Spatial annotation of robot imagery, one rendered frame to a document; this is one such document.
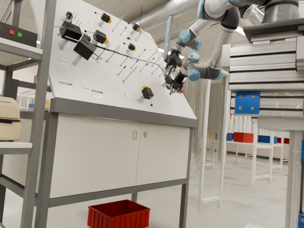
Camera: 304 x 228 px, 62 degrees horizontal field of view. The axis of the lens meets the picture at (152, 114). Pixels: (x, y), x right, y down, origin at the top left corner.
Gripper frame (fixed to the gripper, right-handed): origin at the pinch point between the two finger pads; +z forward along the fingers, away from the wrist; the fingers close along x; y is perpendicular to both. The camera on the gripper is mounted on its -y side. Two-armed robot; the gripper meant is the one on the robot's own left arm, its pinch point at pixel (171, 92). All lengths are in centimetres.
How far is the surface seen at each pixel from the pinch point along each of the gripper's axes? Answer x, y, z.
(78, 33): 59, -43, -36
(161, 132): -8.4, -30.2, 10.1
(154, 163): -14, -48, 20
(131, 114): 14, -48, -10
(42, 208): 24, -111, 5
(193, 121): -26.3, -1.8, 12.1
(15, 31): 68, -75, -47
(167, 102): -1.1, -8.3, 3.1
